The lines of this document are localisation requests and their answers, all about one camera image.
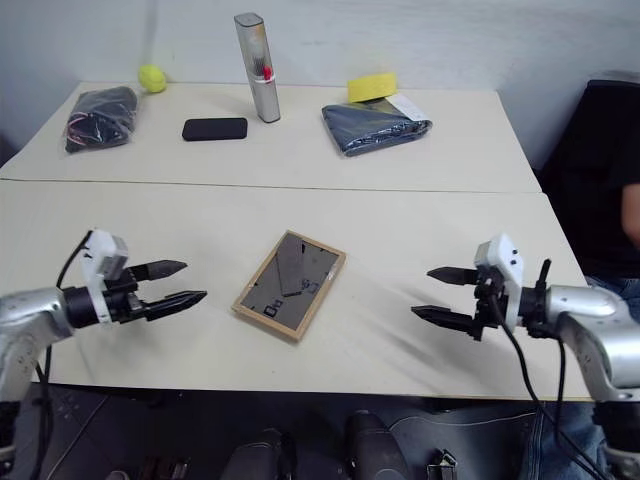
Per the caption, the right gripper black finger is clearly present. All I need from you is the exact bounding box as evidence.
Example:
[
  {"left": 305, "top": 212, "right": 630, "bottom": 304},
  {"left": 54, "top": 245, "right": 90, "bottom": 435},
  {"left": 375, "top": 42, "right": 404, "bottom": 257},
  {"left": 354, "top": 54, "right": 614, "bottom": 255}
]
[
  {"left": 425, "top": 266, "right": 482, "bottom": 288},
  {"left": 410, "top": 304, "right": 477, "bottom": 336}
]

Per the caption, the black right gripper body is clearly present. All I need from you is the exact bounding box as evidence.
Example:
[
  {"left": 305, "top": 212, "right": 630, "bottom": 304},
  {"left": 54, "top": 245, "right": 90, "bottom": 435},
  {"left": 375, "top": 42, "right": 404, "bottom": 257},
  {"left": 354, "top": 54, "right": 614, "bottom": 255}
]
[{"left": 470, "top": 264, "right": 507, "bottom": 343}]

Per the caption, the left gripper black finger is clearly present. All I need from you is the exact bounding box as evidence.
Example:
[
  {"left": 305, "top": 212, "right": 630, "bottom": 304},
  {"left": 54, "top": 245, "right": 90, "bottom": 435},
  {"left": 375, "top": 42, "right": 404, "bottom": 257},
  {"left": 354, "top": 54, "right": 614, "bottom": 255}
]
[
  {"left": 130, "top": 259, "right": 190, "bottom": 282},
  {"left": 144, "top": 290, "right": 209, "bottom": 323}
]

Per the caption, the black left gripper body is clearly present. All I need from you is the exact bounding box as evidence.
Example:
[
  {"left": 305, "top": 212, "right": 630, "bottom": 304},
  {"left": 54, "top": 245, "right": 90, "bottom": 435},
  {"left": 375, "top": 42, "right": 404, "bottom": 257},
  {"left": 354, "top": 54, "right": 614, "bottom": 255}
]
[{"left": 102, "top": 265, "right": 150, "bottom": 325}]

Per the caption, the small silver buckle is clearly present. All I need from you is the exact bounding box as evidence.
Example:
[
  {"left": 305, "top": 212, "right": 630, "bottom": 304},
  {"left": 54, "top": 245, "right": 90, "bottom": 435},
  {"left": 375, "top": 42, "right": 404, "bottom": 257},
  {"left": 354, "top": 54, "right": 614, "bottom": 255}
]
[{"left": 427, "top": 448, "right": 459, "bottom": 480}]

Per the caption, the person in black shirt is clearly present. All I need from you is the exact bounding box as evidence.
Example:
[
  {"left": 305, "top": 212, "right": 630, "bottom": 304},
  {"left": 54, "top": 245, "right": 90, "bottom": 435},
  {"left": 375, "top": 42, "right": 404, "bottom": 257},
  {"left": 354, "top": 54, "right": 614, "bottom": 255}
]
[{"left": 519, "top": 74, "right": 640, "bottom": 480}]

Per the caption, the black phone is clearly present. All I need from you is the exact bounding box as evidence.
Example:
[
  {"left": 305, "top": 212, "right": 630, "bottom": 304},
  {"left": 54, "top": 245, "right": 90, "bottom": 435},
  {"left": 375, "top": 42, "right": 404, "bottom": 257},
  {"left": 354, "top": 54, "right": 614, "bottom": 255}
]
[{"left": 181, "top": 117, "right": 249, "bottom": 143}]

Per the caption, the bagged dark folded cloth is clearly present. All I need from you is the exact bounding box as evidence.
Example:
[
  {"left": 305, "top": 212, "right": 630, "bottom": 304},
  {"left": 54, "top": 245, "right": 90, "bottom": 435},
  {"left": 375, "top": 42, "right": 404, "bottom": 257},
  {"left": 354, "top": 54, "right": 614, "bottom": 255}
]
[{"left": 321, "top": 97, "right": 434, "bottom": 159}]

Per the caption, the white paper label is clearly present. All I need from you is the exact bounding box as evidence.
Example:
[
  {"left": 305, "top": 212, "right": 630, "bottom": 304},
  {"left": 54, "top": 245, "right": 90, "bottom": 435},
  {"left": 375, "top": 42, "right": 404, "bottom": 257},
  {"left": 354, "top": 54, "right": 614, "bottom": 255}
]
[{"left": 387, "top": 93, "right": 432, "bottom": 123}]

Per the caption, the yellow-green tennis ball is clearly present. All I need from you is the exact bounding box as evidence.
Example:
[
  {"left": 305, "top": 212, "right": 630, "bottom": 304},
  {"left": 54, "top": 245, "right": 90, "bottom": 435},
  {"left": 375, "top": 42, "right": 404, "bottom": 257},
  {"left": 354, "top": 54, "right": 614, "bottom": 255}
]
[{"left": 138, "top": 64, "right": 168, "bottom": 94}]

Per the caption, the silver tube with red item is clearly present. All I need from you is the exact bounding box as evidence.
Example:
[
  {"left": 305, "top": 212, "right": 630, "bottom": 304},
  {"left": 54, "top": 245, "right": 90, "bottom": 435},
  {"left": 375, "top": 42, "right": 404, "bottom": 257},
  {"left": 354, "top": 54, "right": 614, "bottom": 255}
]
[{"left": 233, "top": 13, "right": 282, "bottom": 124}]

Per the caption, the yellow sponge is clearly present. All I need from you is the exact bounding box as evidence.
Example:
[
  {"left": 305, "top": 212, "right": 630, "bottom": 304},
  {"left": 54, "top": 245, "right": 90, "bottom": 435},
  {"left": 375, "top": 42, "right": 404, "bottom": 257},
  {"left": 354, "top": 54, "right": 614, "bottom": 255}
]
[{"left": 347, "top": 72, "right": 399, "bottom": 105}]

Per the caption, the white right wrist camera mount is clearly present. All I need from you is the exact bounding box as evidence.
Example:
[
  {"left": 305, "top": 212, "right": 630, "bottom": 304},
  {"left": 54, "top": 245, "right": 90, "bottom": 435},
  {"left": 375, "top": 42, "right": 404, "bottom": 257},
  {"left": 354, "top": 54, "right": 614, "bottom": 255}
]
[{"left": 473, "top": 232, "right": 527, "bottom": 326}]

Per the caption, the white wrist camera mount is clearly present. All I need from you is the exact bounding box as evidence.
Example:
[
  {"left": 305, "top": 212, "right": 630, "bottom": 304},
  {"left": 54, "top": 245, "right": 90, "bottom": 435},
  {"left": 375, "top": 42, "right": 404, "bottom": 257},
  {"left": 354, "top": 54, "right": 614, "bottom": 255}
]
[
  {"left": 473, "top": 232, "right": 527, "bottom": 326},
  {"left": 81, "top": 229, "right": 131, "bottom": 325}
]

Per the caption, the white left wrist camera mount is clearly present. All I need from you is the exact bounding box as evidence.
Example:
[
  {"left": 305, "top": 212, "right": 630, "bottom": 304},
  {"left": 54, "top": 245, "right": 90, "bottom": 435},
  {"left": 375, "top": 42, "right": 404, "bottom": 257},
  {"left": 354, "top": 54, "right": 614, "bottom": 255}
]
[{"left": 81, "top": 229, "right": 131, "bottom": 325}]

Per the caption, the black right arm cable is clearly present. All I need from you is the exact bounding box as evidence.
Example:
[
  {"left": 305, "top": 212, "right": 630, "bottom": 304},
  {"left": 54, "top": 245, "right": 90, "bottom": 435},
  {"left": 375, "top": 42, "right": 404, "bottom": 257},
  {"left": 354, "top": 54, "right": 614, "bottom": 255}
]
[{"left": 488, "top": 289, "right": 621, "bottom": 480}]

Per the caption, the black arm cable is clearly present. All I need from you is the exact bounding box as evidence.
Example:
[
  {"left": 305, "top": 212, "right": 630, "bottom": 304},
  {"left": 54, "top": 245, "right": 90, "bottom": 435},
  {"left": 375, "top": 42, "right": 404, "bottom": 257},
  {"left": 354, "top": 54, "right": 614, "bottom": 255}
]
[
  {"left": 488, "top": 289, "right": 621, "bottom": 480},
  {"left": 29, "top": 232, "right": 94, "bottom": 480}
]

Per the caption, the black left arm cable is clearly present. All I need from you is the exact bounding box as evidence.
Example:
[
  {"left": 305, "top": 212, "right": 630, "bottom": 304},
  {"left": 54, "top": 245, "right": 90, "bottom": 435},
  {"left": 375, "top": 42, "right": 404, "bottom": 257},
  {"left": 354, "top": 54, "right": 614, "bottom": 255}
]
[{"left": 29, "top": 232, "right": 94, "bottom": 480}]

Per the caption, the wooden framed picture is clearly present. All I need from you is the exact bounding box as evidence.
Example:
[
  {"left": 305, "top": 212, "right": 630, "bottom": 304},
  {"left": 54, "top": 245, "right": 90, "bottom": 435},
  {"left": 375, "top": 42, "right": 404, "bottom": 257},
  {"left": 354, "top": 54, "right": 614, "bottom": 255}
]
[{"left": 230, "top": 229, "right": 348, "bottom": 344}]

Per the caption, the clear bag of black cables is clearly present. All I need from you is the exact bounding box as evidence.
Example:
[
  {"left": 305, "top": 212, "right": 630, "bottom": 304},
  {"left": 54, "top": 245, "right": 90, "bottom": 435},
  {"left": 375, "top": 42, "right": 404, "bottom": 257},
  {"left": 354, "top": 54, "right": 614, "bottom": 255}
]
[{"left": 63, "top": 85, "right": 140, "bottom": 155}]

